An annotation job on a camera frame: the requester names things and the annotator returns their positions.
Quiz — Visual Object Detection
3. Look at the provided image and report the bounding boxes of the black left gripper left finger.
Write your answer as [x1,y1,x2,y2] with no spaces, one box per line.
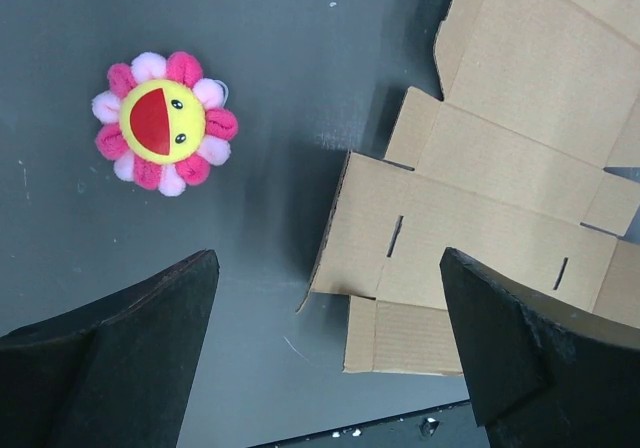
[1,250,219,447]

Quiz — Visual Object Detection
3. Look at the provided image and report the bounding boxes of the brown cardboard box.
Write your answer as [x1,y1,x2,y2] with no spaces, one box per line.
[310,0,639,376]

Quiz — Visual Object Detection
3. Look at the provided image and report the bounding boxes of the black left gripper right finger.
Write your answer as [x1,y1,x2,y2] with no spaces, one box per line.
[440,247,639,447]

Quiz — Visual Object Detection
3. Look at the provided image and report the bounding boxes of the pink plush flower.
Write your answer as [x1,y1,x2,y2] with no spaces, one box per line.
[91,51,239,197]

